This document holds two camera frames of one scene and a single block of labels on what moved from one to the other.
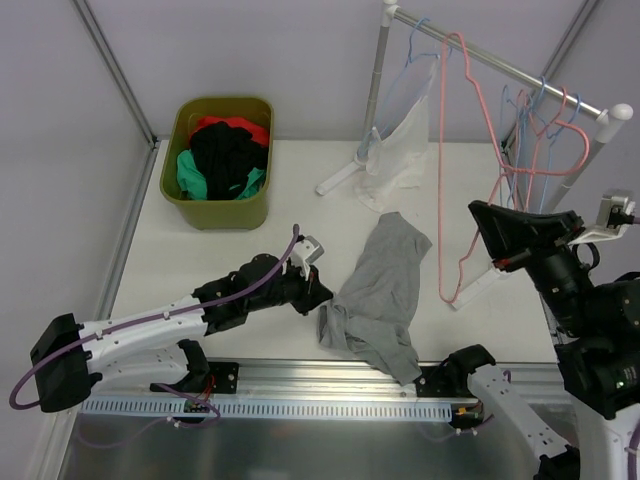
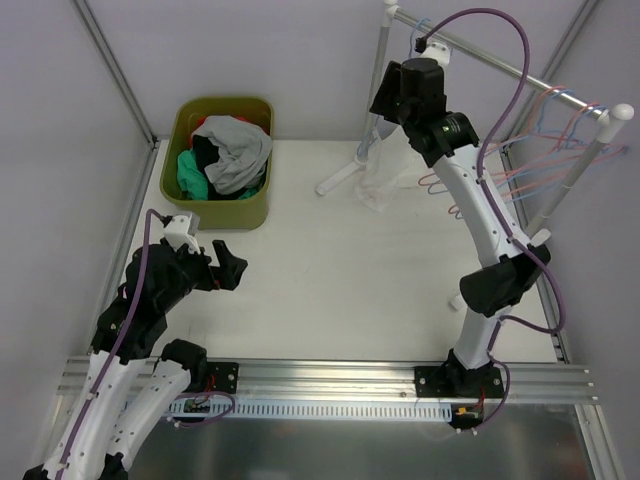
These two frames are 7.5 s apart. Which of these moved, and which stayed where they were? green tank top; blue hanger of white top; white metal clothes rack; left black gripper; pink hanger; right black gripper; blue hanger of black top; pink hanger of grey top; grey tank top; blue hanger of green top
Moved: right black gripper; blue hanger of green top; left black gripper; pink hanger of grey top; grey tank top; blue hanger of black top; pink hanger
Stayed: green tank top; white metal clothes rack; blue hanger of white top
